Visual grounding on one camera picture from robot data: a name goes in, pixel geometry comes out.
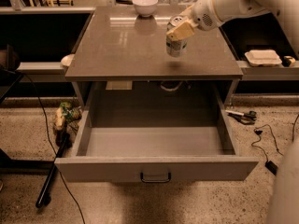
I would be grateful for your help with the green snack bag pile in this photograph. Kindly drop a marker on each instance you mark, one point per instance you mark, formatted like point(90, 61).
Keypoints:
point(67, 117)

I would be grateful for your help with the grey cabinet with counter top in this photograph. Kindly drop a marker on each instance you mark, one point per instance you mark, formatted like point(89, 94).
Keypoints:
point(119, 46)

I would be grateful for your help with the white ceramic bowl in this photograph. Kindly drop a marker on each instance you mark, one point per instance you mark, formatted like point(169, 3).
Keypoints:
point(145, 8)

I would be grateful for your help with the small yellow black tape roll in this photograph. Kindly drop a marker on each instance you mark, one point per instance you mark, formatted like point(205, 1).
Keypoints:
point(288, 61)

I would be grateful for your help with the grey ledge shelf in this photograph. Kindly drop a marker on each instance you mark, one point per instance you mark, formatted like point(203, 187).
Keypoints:
point(269, 73)
point(42, 72)

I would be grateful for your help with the black power adapter with cable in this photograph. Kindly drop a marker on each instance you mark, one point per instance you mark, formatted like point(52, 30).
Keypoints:
point(264, 134)

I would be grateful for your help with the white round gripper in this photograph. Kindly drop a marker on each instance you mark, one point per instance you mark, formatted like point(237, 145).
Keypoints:
point(203, 12)

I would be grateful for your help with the white plate on left ledge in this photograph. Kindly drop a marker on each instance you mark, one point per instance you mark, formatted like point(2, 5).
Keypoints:
point(67, 60)

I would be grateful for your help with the grey left ledge shelf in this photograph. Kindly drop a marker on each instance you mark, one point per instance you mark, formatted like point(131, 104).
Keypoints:
point(42, 72)

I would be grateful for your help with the black metal drawer handle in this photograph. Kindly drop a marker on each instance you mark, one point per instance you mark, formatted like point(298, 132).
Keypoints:
point(155, 179)

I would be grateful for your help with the white foam takeout container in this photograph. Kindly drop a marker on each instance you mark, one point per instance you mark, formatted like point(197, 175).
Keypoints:
point(262, 57)

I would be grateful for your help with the silver 7up soda can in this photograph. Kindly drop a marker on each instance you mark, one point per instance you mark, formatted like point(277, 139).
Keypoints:
point(175, 48)

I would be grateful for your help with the black pole on floor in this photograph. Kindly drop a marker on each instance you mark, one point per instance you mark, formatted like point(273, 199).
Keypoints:
point(44, 195)

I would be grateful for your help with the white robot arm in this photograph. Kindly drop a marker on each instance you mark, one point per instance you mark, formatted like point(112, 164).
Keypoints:
point(284, 203)

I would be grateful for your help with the grey right ledge shelf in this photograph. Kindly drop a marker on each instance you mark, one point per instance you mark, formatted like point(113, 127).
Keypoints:
point(269, 73)

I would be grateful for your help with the open grey top drawer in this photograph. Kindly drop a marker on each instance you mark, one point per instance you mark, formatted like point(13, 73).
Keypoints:
point(124, 133)

